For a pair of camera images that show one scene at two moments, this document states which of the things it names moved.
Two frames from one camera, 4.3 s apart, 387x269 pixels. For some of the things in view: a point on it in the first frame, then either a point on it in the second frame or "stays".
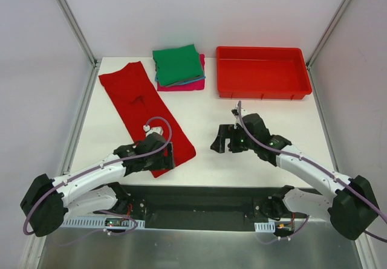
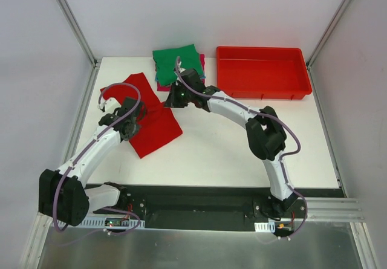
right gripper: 228,139 to 174,97
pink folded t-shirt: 195,85 stays
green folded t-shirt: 177,64 stays
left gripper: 169,155 to 133,127
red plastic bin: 265,73 stays
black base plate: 217,208 stays
